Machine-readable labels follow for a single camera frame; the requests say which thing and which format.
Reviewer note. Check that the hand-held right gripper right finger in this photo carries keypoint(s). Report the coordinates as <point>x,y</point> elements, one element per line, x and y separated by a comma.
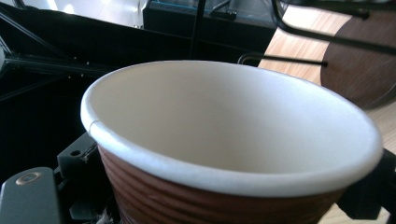
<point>373,189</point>

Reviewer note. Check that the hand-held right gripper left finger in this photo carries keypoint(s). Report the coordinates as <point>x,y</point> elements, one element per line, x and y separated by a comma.
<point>84,174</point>

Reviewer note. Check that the brown ribbed single paper cup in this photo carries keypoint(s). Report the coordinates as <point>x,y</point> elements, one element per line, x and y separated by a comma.
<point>218,124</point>

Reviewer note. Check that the black metal pole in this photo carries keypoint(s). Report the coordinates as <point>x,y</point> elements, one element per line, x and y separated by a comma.
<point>196,28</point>

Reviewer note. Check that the dark glass-topped cabinet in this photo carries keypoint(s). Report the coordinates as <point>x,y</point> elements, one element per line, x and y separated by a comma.
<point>243,29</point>

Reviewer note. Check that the black metal stand frame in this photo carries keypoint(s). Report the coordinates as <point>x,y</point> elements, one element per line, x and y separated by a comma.
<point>37,63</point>

